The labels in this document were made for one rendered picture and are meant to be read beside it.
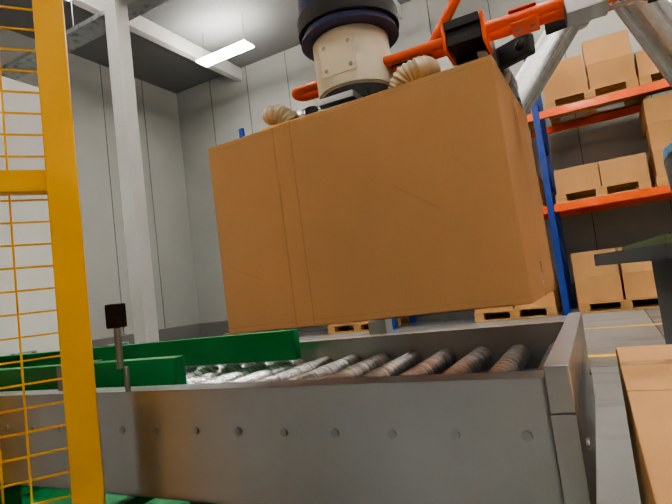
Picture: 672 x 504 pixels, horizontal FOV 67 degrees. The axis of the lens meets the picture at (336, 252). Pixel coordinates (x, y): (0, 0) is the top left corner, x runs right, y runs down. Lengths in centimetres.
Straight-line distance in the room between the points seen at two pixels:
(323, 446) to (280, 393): 10
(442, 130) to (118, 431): 81
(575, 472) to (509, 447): 8
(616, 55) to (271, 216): 784
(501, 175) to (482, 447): 41
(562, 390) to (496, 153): 38
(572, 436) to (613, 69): 799
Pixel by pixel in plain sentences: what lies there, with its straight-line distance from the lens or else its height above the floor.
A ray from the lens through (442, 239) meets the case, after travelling 86.
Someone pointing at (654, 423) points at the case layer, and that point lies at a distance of 69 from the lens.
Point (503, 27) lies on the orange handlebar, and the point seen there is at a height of 119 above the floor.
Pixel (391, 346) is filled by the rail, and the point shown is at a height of 56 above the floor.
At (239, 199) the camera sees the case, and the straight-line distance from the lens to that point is 107.
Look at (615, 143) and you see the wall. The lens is 960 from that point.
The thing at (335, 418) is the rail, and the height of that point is 55.
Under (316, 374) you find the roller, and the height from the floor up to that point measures 54.
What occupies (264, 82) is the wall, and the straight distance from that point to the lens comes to 1232.
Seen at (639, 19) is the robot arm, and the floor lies 134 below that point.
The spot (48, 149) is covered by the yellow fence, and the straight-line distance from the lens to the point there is 105.
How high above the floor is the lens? 73
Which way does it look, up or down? 5 degrees up
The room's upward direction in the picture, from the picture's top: 7 degrees counter-clockwise
